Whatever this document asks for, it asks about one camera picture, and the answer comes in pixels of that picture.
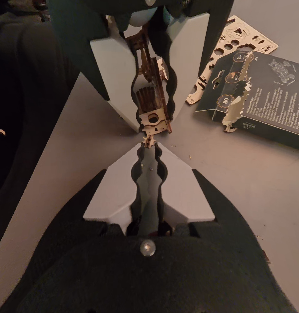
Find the wooden piece with cross mark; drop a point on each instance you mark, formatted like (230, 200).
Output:
(229, 129)

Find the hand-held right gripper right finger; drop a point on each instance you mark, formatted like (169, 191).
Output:
(186, 195)

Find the small wooden cross gear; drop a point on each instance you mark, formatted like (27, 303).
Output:
(149, 143)

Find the wooden buggy model assembly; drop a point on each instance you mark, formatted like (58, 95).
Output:
(144, 124)

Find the black cardboard box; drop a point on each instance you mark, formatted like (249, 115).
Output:
(274, 97)

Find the laser-cut plywood part sheet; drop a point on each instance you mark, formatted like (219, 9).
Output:
(237, 23)

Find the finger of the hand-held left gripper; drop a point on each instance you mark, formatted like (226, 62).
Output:
(188, 44)
(112, 68)

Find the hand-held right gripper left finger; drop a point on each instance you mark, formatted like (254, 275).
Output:
(110, 195)

